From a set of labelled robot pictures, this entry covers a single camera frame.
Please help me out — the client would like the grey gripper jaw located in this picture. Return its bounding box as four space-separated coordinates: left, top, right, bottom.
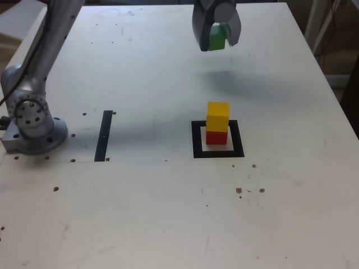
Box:
192 0 215 52
213 0 242 48

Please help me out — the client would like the green cube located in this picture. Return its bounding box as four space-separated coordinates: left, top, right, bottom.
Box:
208 24 231 52

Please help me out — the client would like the yellow cube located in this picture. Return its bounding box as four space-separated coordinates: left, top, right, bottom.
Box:
206 101 231 132

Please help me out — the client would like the red cube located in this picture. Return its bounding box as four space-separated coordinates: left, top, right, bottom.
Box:
206 130 228 146

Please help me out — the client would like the black tape square outline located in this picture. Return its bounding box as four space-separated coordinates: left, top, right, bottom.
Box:
191 119 245 159

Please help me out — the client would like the black tape strip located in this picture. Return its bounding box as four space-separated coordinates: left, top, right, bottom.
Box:
94 110 113 163

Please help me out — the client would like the pale side table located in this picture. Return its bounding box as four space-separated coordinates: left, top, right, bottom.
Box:
0 5 47 59

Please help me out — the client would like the white background frame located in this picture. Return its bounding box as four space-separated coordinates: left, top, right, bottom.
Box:
304 0 359 57

